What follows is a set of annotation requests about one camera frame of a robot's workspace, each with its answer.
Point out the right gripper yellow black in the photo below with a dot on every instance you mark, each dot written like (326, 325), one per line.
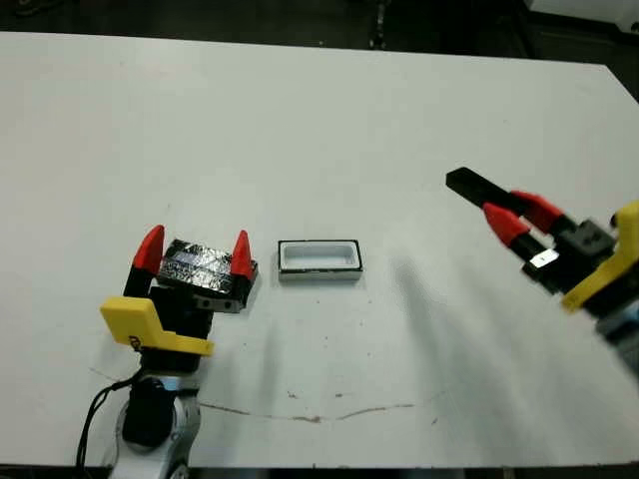
(589, 249)

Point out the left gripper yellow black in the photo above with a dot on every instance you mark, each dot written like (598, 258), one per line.
(150, 324)

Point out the black box lid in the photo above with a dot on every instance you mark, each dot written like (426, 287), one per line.
(197, 264)

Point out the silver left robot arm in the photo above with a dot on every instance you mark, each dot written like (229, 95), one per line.
(155, 424)

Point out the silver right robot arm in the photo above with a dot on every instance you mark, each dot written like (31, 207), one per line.
(621, 344)

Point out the white box base black rim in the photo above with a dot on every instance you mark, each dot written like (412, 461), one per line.
(319, 259)

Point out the white furniture piece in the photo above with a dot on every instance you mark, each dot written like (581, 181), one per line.
(584, 12)

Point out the black metal floor strut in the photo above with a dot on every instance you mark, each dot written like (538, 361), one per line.
(378, 25)

